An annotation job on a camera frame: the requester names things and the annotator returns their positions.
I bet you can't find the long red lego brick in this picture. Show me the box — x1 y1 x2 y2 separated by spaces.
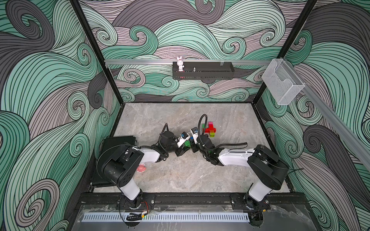
205 124 216 133

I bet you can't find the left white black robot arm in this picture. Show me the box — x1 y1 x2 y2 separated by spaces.
96 131 190 208

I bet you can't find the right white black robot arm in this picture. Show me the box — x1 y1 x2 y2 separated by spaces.
191 128 290 210

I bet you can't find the pink toy figure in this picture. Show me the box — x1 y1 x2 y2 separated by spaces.
136 164 146 173

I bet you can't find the black box on table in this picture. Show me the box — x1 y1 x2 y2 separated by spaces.
91 136 137 188

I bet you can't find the white pink bunny figurine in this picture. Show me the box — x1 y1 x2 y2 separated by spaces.
176 56 185 72

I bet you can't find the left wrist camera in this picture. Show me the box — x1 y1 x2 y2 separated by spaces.
176 131 190 148

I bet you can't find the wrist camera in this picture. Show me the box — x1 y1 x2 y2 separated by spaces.
191 127 198 144
176 131 190 148

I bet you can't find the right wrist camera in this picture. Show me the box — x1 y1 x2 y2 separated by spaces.
191 127 198 144

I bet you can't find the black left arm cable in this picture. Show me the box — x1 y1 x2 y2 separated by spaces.
157 123 171 159

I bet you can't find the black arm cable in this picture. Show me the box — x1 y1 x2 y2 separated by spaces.
198 114 248 151
157 123 171 159

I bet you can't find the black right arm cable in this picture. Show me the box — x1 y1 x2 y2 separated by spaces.
198 114 248 151

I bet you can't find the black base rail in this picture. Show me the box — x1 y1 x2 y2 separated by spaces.
77 192 307 211

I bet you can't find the white slotted cable duct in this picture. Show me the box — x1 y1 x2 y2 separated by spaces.
82 212 250 223

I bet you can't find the black wall shelf tray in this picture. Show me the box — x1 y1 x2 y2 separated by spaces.
172 62 235 80

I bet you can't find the clear plastic wall bin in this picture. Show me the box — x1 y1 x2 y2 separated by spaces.
262 58 305 105

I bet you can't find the aluminium rail back wall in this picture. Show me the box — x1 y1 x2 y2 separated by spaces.
104 59 271 66

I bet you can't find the aluminium rail wall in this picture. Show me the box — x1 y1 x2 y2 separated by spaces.
286 61 370 169
104 59 271 66

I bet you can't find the aluminium rail right wall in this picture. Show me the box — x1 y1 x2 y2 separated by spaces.
286 61 370 169

